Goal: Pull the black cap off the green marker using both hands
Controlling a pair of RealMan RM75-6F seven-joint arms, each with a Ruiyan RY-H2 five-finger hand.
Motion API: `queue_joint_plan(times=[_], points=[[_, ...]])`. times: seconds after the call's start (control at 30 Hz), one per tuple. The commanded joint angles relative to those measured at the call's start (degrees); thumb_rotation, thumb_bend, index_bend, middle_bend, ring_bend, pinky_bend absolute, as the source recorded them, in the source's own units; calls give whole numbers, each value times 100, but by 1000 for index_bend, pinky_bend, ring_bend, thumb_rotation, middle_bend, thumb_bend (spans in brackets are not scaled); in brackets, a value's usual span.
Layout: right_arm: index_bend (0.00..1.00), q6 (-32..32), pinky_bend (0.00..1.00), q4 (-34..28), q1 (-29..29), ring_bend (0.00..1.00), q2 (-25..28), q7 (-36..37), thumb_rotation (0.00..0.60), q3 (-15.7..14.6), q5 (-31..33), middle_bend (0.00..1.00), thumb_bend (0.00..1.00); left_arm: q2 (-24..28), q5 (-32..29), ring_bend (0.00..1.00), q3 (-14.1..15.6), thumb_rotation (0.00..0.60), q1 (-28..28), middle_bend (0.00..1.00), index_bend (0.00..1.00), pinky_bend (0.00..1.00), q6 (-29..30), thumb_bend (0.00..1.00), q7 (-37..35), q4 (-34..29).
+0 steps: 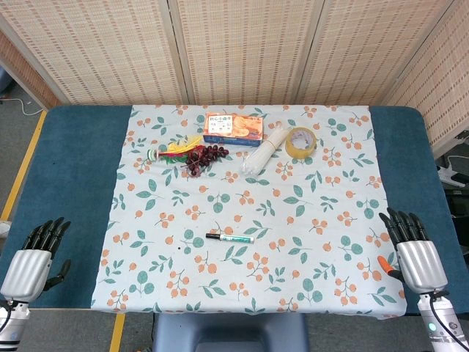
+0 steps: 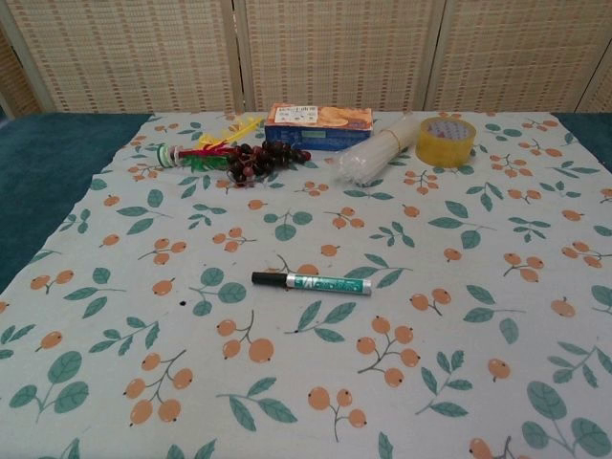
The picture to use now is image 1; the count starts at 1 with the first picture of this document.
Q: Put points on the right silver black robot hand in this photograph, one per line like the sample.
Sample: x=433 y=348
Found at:
x=421 y=265

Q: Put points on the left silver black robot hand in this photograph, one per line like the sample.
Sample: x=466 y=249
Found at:
x=25 y=271

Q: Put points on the white green marker pen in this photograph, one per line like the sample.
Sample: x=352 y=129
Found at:
x=237 y=239

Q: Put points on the black marker cap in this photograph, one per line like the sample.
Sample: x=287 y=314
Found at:
x=212 y=236

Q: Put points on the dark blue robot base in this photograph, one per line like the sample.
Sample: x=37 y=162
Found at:
x=231 y=331

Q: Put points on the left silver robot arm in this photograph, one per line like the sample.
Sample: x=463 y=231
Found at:
x=12 y=322

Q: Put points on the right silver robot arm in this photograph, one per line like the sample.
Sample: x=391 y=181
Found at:
x=441 y=322

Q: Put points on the clear yellowish tape roll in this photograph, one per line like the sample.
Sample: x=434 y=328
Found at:
x=300 y=143

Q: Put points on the bamboo screen panel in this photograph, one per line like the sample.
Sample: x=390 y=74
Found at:
x=436 y=80
x=370 y=51
x=245 y=51
x=25 y=80
x=110 y=51

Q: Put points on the floral print tablecloth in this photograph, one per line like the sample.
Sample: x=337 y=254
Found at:
x=242 y=205

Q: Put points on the colourful feather shuttlecock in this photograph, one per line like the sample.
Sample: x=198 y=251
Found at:
x=172 y=150

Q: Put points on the dark red artificial grapes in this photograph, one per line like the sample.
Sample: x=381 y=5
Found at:
x=203 y=155

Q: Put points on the orange blue biscuit box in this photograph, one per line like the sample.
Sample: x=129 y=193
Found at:
x=234 y=128

